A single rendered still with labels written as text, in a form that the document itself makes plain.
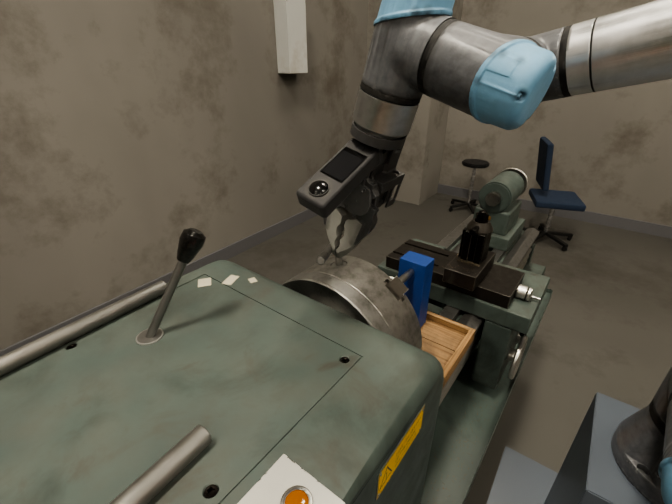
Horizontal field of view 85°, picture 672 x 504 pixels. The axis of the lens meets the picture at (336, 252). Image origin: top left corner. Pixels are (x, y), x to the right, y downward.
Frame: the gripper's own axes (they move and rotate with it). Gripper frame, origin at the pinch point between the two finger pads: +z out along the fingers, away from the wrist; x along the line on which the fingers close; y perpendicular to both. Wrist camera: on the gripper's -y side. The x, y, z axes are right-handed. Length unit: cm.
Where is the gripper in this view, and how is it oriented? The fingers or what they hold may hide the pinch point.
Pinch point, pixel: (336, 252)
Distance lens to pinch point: 58.0
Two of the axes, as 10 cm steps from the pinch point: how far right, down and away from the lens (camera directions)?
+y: 6.2, -3.9, 6.9
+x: -7.6, -5.3, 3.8
